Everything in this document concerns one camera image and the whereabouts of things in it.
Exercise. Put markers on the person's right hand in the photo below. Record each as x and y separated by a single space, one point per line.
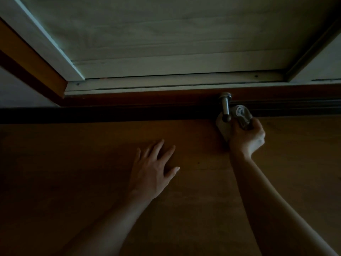
246 138

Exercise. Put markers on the person's left hand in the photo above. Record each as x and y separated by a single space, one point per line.
149 175

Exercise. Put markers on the grey cleaning cloth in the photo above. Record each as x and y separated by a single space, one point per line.
223 129

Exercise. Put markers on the black baseboard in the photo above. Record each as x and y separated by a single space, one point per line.
106 114

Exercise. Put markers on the person's right forearm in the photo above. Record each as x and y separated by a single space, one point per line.
271 210

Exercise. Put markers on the person's left forearm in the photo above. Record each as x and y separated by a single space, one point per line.
106 231

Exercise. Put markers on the metal door stopper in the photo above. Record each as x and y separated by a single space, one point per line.
226 106

